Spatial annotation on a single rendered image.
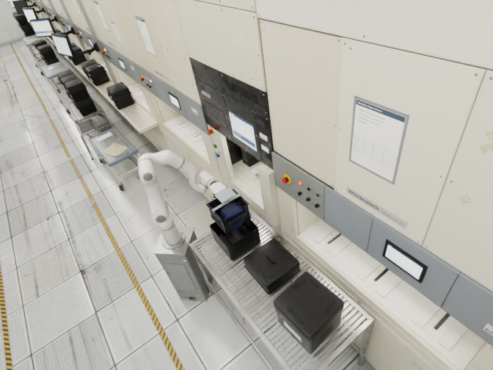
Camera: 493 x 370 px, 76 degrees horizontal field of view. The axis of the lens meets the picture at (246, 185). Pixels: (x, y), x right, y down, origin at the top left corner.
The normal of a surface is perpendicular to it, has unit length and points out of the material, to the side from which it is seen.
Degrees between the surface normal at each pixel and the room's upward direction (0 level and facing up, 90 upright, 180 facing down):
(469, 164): 90
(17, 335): 0
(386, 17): 90
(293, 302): 0
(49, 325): 0
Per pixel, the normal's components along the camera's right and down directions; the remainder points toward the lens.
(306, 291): -0.15, -0.73
